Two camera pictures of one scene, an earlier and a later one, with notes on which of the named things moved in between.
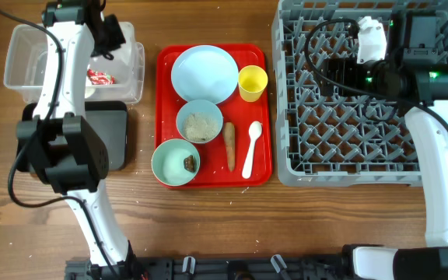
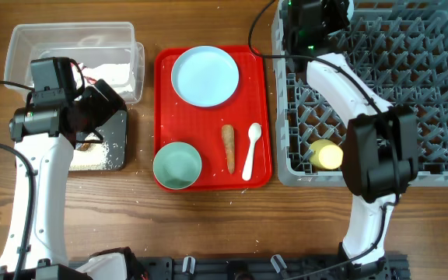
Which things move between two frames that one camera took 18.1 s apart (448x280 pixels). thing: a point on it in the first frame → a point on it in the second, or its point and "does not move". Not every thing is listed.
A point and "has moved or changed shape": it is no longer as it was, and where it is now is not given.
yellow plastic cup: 252,80 → 325,154
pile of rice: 201,127 has moved or changed shape
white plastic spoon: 255,131 does not move
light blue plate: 204,72 does not move
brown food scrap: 190,163 has moved or changed shape
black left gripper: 118,36 → 105,109
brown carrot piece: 229,135 does not move
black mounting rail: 271,267 does not move
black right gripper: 346,68 → 337,9
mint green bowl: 167,162 does not move
